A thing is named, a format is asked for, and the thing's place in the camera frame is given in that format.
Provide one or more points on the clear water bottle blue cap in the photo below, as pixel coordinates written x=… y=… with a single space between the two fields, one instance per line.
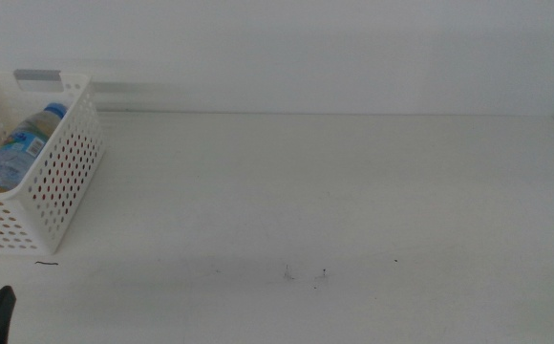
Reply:
x=19 y=153

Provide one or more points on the yellow tea bottle green label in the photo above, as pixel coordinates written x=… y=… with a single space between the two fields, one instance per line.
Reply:
x=49 y=125

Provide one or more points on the white perforated plastic basket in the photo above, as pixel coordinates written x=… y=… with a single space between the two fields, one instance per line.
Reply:
x=67 y=191

